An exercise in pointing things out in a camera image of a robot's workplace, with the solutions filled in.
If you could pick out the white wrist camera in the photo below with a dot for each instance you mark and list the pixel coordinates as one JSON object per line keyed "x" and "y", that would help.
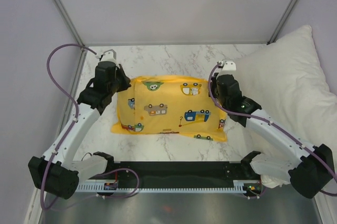
{"x": 108, "y": 55}
{"x": 227, "y": 65}

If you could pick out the right aluminium frame post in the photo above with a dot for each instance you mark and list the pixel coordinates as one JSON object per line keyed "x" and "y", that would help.
{"x": 283, "y": 20}

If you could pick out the aluminium frame post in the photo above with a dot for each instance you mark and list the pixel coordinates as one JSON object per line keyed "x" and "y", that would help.
{"x": 283, "y": 20}
{"x": 68, "y": 22}

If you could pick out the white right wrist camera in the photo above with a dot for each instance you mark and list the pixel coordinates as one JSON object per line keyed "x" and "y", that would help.
{"x": 227, "y": 65}

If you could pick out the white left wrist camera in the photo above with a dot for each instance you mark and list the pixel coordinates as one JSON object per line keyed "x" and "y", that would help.
{"x": 108, "y": 55}

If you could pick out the white slotted cable duct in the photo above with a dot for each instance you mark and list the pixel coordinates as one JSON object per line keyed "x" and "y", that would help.
{"x": 101, "y": 186}

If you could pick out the large white pillow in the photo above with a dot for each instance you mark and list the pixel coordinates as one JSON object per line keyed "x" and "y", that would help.
{"x": 286, "y": 79}

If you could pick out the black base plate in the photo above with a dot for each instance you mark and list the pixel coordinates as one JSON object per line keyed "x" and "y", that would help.
{"x": 184, "y": 174}

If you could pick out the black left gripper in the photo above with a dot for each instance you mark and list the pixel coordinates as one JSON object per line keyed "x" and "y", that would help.
{"x": 126, "y": 80}

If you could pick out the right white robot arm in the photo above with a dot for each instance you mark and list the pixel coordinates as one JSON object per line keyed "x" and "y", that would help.
{"x": 308, "y": 168}

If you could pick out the left aluminium frame post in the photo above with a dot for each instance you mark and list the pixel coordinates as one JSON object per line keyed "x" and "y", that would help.
{"x": 68, "y": 22}

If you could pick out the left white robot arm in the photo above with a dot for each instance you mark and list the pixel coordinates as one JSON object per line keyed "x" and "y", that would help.
{"x": 56, "y": 172}

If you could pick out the yellow cartoon-print pillowcase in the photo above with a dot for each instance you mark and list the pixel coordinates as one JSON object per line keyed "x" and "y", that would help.
{"x": 169, "y": 104}

